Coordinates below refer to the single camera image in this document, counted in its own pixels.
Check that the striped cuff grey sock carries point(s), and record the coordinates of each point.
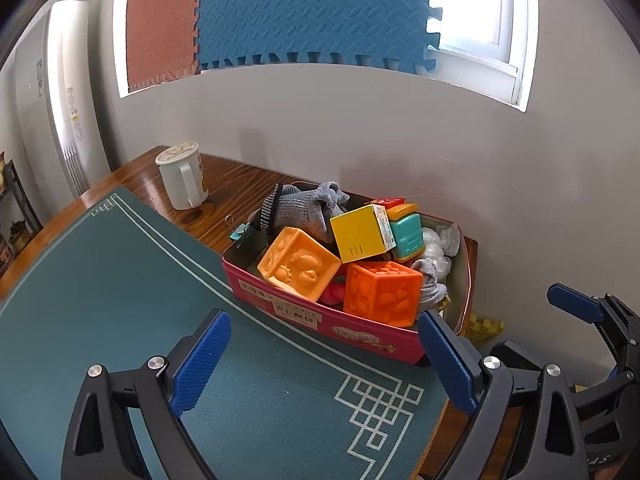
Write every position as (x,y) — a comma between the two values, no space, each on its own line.
(270,207)

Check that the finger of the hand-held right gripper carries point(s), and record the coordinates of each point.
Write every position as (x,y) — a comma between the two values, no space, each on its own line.
(575,302)
(607,382)

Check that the yellow foam piece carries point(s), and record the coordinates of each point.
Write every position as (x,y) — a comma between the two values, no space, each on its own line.
(482,329)

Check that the red-brown foam mat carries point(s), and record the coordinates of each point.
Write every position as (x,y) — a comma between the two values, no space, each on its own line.
(160,25)

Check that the teal binder clip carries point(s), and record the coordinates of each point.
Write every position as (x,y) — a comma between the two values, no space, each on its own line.
(241,232)

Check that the pink toy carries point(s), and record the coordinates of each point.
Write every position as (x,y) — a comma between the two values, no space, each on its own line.
(332,294)

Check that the clear plastic bag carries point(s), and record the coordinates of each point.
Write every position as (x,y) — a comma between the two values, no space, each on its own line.
(442,240)

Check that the teal toy block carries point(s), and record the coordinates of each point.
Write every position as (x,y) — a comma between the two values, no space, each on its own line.
(407,237)

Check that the red tin box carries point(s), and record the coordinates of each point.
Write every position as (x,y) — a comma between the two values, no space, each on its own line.
(360,332)

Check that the black metal rack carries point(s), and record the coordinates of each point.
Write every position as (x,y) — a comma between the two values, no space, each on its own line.
(12,185)

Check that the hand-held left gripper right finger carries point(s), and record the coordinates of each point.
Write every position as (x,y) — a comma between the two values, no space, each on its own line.
(447,360)

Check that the light orange toy block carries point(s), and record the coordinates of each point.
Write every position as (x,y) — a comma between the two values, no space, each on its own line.
(300,265)

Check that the white window frame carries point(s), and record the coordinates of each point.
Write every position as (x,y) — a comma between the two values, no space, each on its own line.
(480,60)

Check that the green table mat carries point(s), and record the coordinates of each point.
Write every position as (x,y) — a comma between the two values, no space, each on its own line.
(125,285)

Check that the yellow cardboard box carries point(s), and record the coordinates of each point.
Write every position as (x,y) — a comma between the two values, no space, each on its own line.
(357,235)

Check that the blue foam mat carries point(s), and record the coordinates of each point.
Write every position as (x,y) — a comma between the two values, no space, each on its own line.
(310,10)

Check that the white mug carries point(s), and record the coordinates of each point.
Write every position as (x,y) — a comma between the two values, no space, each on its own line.
(177,180)

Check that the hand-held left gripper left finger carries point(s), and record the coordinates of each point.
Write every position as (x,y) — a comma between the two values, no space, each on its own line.
(200,360)

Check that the white standing air conditioner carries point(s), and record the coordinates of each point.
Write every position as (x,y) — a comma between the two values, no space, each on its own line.
(65,110)

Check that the blue-grey knitted sock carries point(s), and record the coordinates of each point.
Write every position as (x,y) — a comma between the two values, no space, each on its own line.
(315,210)

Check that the red toy block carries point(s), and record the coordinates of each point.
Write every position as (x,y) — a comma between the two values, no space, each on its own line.
(387,201)

